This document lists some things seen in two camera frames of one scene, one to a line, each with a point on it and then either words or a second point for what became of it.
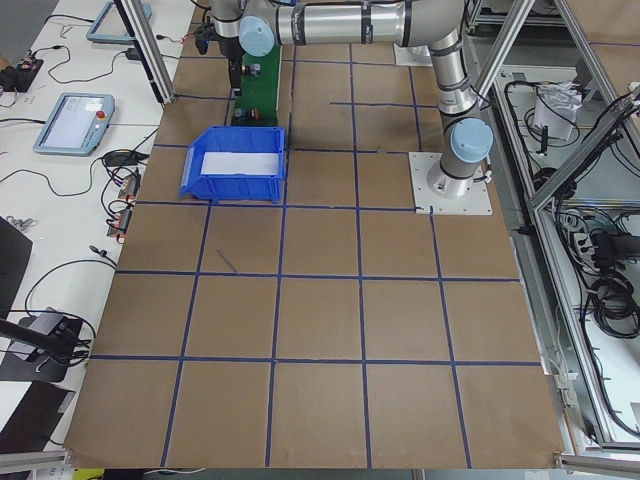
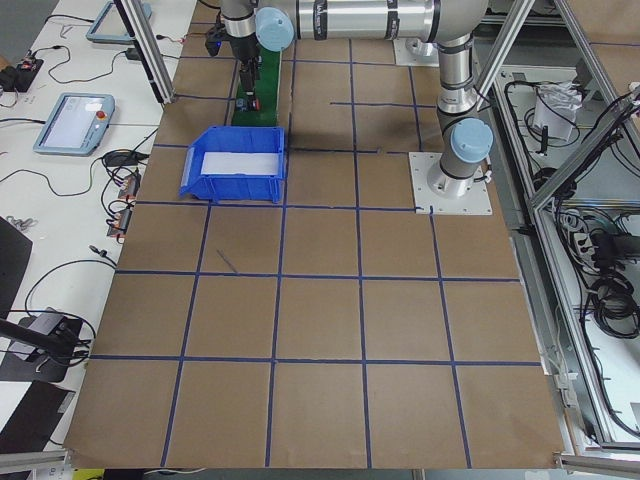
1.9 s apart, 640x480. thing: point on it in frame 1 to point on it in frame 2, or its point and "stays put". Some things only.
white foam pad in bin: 230,163 stays put
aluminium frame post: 149,47 stays put
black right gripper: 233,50 to 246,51
